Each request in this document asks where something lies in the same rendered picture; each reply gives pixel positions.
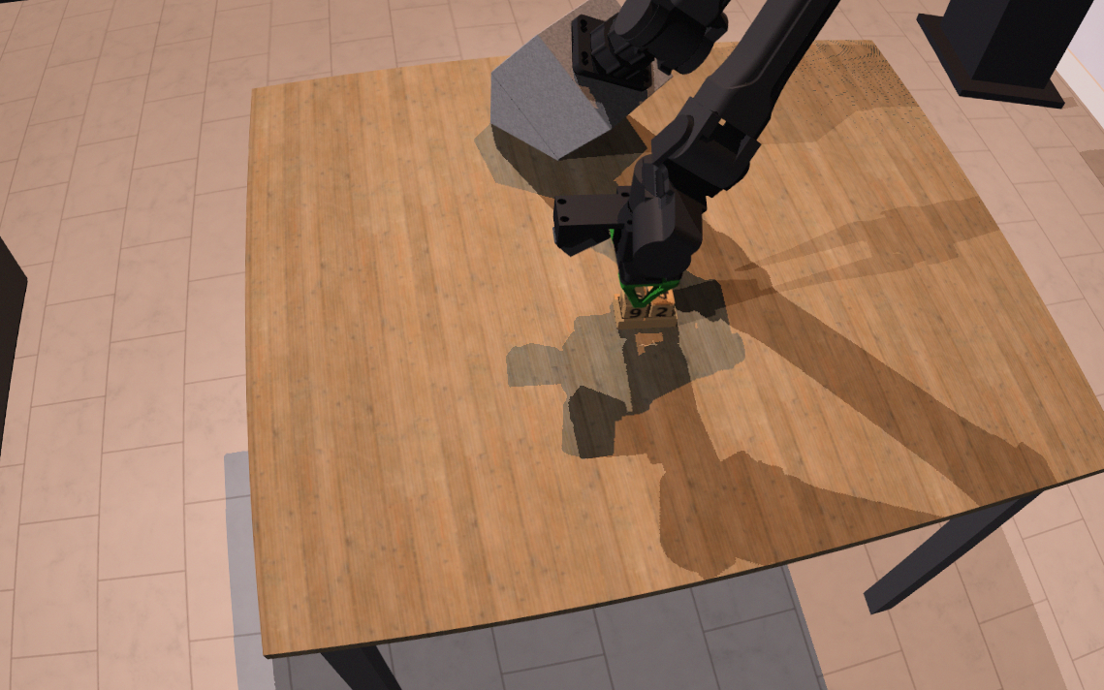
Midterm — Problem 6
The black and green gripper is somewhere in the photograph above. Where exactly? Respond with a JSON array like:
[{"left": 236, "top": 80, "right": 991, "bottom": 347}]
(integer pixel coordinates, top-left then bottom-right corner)
[{"left": 611, "top": 229, "right": 683, "bottom": 308}]

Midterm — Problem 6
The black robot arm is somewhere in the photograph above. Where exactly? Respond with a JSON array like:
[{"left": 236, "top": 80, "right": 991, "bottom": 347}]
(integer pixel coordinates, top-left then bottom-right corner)
[{"left": 552, "top": 0, "right": 840, "bottom": 278}]

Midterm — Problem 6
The orange open-top tray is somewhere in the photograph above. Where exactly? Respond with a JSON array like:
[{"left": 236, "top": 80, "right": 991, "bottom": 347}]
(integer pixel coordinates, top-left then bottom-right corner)
[{"left": 613, "top": 294, "right": 678, "bottom": 329}]

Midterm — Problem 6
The orange number cube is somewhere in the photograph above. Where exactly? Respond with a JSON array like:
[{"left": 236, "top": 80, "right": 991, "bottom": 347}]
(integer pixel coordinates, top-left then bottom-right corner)
[
  {"left": 618, "top": 287, "right": 649, "bottom": 319},
  {"left": 647, "top": 290, "right": 676, "bottom": 318}
]

